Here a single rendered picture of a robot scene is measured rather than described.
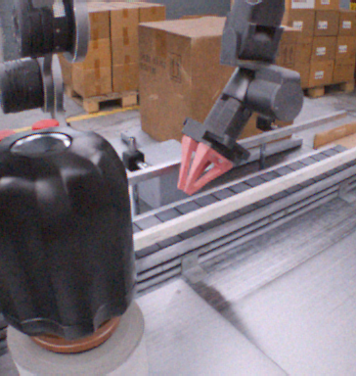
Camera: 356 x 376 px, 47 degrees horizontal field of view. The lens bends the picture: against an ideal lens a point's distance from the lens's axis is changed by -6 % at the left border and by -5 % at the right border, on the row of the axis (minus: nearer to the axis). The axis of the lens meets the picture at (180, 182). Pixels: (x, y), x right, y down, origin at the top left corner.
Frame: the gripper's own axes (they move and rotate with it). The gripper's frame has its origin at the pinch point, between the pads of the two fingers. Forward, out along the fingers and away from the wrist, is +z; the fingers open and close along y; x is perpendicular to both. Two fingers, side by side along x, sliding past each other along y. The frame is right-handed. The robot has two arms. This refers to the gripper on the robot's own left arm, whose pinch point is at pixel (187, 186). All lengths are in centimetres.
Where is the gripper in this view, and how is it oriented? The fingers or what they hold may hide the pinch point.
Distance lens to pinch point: 64.8
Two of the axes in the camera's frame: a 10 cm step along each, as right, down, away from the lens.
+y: 5.8, 3.8, -7.2
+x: 6.3, 3.5, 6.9
